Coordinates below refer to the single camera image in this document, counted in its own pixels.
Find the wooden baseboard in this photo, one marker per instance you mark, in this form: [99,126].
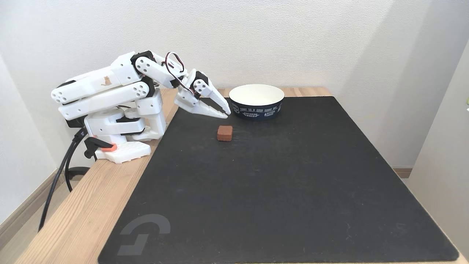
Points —
[402,172]
[22,216]

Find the black power adapter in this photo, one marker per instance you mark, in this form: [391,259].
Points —
[75,123]

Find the black desk mat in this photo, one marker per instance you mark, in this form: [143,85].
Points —
[278,190]

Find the navy and white paper bowl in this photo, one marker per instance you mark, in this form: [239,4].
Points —
[256,106]

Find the brown cube toy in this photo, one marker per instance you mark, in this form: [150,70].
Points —
[224,133]

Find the black and orange clamp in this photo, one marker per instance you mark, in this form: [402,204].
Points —
[96,144]

